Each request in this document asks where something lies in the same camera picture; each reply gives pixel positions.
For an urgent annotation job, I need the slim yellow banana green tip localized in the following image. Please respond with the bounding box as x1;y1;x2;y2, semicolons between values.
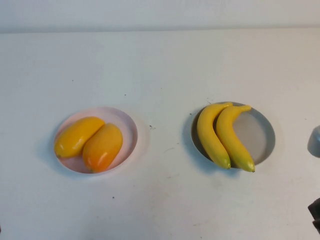
196;101;234;170

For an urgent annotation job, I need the mango with orange end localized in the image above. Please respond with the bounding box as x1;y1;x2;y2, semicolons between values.
82;122;124;174

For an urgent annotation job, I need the thick yellow banana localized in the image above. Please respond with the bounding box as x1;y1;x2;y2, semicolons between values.
215;104;256;173

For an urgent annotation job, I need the glossy yellow mango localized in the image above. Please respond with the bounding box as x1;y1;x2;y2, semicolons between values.
54;116;106;159

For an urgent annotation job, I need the pink round plate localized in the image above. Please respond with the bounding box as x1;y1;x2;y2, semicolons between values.
53;106;139;176

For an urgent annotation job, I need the grey-blue round plate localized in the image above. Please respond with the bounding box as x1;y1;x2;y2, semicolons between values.
190;101;276;171

